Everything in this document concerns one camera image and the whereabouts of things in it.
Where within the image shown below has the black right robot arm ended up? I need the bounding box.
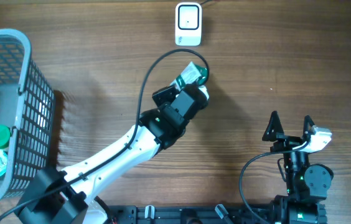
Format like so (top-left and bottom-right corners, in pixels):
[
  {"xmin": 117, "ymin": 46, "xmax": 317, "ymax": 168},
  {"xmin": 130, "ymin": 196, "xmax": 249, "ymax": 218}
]
[{"xmin": 262, "ymin": 111, "xmax": 334, "ymax": 224}]

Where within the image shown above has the white barcode scanner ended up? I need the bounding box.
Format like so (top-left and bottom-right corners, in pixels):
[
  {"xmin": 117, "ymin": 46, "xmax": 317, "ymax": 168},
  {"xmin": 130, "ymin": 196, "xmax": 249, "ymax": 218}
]
[{"xmin": 175, "ymin": 2, "xmax": 202, "ymax": 47}]

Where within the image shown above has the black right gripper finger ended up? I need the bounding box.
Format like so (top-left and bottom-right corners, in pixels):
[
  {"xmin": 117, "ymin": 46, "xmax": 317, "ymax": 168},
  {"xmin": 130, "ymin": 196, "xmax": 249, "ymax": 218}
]
[
  {"xmin": 302, "ymin": 115, "xmax": 315, "ymax": 140},
  {"xmin": 262, "ymin": 111, "xmax": 285, "ymax": 142}
]

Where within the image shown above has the green 3M gloves packet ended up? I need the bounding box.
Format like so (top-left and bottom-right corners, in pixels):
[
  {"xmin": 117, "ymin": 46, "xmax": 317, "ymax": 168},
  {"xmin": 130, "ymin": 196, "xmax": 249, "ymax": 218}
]
[{"xmin": 171, "ymin": 62, "xmax": 208, "ymax": 91}]

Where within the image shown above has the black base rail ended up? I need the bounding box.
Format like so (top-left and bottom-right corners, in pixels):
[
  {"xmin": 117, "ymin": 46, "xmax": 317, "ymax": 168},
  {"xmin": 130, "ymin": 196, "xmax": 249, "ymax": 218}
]
[{"xmin": 104, "ymin": 205, "xmax": 278, "ymax": 224}]

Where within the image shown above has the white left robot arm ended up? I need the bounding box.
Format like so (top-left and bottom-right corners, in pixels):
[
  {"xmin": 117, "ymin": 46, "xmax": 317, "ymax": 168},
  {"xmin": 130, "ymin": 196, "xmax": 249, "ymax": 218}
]
[{"xmin": 14, "ymin": 84, "xmax": 209, "ymax": 223}]

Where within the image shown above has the grey plastic mesh basket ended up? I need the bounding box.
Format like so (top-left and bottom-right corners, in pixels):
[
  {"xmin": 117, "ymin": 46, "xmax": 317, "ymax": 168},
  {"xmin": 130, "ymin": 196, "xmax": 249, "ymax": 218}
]
[{"xmin": 0, "ymin": 29, "xmax": 55, "ymax": 200}]

